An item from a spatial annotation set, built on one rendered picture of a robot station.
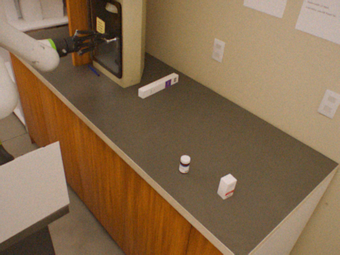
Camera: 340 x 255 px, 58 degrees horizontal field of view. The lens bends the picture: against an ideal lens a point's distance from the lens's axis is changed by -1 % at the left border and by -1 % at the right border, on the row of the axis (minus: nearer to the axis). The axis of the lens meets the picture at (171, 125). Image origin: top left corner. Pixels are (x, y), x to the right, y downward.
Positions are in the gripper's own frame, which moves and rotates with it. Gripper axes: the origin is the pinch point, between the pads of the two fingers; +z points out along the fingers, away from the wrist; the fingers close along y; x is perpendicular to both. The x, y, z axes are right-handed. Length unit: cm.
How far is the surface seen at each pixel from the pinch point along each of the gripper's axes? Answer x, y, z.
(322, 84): -94, 2, 49
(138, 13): -11.0, 13.4, 14.4
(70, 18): 26.1, 2.7, -3.2
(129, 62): -10.8, -11.8, 9.2
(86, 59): 26.3, -23.0, 4.4
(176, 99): -35.5, -26.2, 22.0
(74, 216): 0, -120, -29
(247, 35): -52, 9, 49
